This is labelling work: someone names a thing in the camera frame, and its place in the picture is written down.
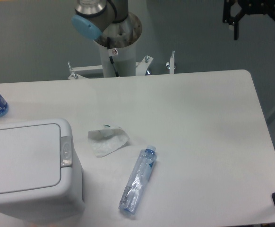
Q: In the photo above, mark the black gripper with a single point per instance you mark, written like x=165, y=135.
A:
x=247, y=7

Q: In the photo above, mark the white trash can lid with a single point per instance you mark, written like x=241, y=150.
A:
x=29, y=157

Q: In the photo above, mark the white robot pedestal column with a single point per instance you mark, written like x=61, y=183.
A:
x=118, y=62

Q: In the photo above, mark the crumpled white paper wrapper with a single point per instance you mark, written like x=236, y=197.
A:
x=107, y=139

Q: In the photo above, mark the grey lid push button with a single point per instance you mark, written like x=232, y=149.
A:
x=66, y=147

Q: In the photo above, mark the empty clear plastic bottle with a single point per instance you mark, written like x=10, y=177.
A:
x=138, y=180

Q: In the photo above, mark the white pedestal base frame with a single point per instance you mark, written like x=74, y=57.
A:
x=142, y=68

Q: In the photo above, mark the white trash can body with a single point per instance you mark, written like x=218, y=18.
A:
x=53, y=203

